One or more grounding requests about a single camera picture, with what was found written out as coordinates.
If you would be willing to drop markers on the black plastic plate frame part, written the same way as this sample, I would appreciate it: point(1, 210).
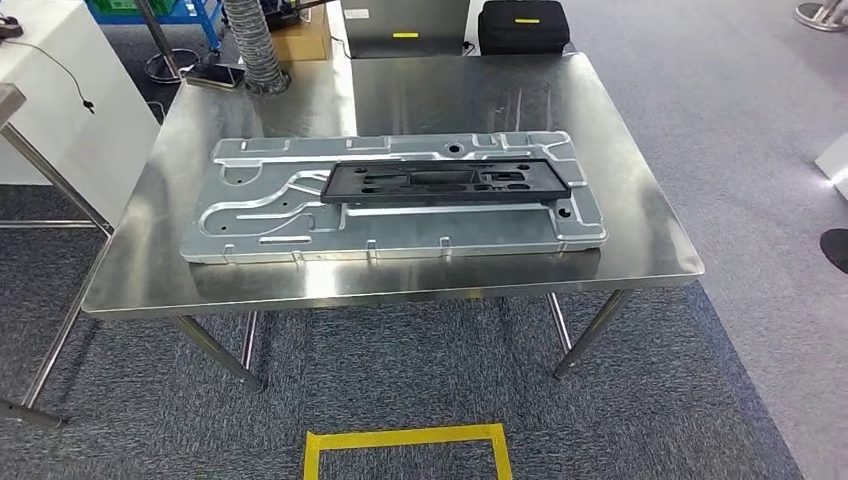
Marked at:
point(450, 192)

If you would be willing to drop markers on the stainless steel workbench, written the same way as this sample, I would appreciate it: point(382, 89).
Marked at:
point(430, 93)

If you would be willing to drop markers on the stamped metal plate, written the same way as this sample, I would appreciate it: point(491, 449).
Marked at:
point(265, 232)

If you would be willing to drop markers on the grey equipment case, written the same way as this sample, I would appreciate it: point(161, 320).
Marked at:
point(404, 20)

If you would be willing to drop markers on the black carry bag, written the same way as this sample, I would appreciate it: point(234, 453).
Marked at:
point(523, 33)

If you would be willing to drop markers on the brown cardboard box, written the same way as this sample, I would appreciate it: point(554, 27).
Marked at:
point(305, 43)

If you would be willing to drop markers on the black flat device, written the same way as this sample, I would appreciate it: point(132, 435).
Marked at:
point(215, 75)

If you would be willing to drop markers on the metal stanchion with round base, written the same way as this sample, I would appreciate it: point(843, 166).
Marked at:
point(169, 66)

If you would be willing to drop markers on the blue metal cart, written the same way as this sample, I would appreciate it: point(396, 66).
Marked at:
point(199, 13)

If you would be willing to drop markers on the white cabinet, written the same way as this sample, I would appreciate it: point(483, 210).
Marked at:
point(79, 132)

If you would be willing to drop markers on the green plastic crate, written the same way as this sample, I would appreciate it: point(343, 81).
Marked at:
point(126, 5)

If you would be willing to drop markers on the black stanchion base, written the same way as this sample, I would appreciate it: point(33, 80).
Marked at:
point(836, 252)

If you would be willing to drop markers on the white board panel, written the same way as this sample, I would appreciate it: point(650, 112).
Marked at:
point(836, 166)

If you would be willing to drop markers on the grey stanchion base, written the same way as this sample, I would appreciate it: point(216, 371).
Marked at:
point(818, 16)

